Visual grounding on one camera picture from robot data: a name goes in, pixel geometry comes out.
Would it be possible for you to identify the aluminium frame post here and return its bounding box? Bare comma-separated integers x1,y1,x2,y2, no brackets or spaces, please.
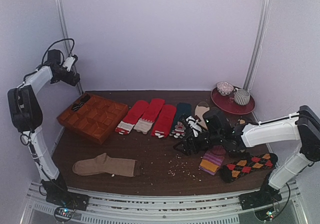
54,0,84,95
243,0,272,91

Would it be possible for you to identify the beige striped sock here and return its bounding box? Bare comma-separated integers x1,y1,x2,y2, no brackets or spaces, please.
194,101,210,130

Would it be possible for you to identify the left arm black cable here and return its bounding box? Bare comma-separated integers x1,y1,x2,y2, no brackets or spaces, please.
41,38,76,66

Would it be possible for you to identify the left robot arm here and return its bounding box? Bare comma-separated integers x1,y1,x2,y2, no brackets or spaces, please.
7,49,80,206

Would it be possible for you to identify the dark green reindeer sock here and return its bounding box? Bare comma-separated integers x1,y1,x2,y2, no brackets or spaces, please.
169,103,192,138

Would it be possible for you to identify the right aluminium frame post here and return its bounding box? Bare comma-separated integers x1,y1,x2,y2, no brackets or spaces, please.
243,0,272,91

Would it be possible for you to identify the red sock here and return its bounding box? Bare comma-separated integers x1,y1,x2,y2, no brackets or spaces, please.
115,100,149,135
151,104,177,138
133,98,165,134

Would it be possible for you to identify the black orange argyle sock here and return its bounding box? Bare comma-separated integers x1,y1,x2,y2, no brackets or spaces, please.
219,153,278,183

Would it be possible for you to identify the black white striped sock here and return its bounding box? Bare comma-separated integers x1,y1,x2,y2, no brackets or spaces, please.
71,94,91,112

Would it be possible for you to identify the red sock left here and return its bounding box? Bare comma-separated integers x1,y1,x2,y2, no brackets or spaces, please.
115,100,149,135

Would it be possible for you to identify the red sock middle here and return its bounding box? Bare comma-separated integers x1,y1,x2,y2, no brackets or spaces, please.
133,98,165,134

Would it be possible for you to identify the patterned white bowl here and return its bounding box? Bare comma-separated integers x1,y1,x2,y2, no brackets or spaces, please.
216,81,234,96

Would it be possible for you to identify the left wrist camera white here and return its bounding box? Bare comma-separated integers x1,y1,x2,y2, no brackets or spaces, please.
62,55,78,72

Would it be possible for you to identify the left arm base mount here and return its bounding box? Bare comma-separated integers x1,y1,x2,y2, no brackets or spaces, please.
46,189,90,222

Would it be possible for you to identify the orange divided organizer tray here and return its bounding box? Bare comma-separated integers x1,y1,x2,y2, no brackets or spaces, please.
57,92,129,145

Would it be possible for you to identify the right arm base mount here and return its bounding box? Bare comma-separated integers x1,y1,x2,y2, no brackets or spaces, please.
239,189,282,222

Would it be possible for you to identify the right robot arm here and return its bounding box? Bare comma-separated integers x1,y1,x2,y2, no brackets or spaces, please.
173,105,320,205

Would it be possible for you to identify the red sock right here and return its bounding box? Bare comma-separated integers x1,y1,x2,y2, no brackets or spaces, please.
151,104,177,138

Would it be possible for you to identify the striped grey cup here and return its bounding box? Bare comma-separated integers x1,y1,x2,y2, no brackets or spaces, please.
234,88,251,106

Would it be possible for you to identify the dark red plate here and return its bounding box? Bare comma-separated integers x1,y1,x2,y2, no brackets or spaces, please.
210,88,256,115

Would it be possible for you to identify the purple yellow sock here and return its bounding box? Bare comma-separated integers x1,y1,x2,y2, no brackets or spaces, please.
198,145,226,175

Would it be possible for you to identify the tan sock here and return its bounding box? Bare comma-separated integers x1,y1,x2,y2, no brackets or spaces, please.
72,153,143,177

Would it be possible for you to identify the left aluminium frame post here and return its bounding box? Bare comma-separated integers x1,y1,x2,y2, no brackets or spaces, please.
54,0,84,95

